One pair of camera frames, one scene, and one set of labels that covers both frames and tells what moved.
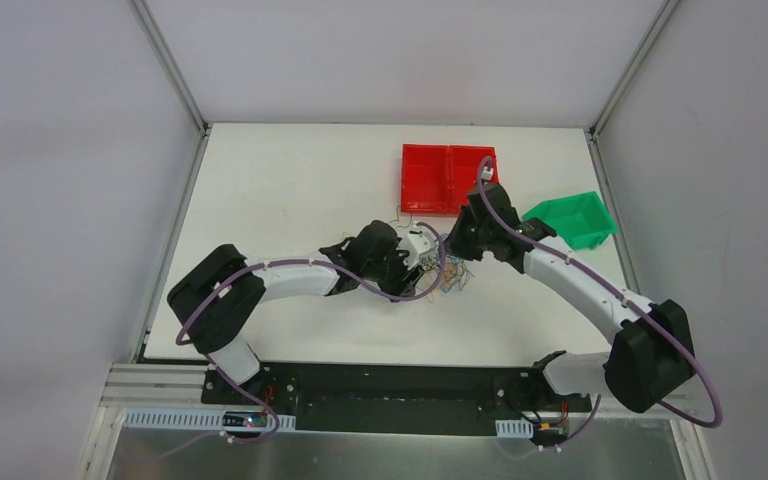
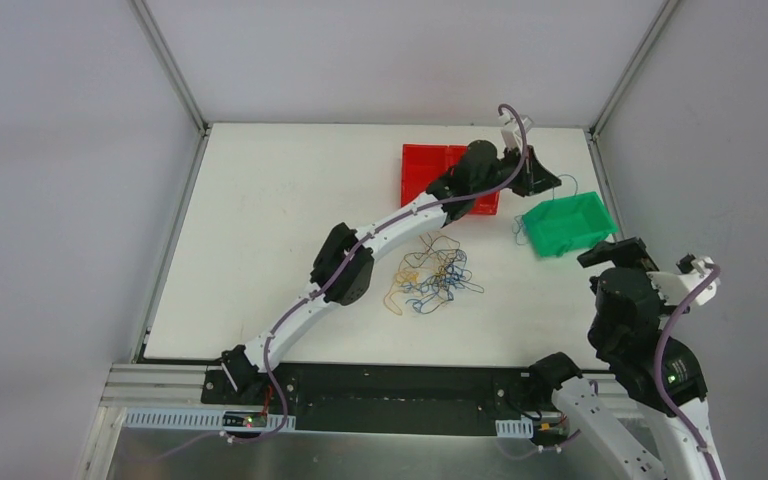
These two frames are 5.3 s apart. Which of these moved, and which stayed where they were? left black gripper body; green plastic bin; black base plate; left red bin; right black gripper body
Moved: right black gripper body; left black gripper body
Stayed: left red bin; green plastic bin; black base plate
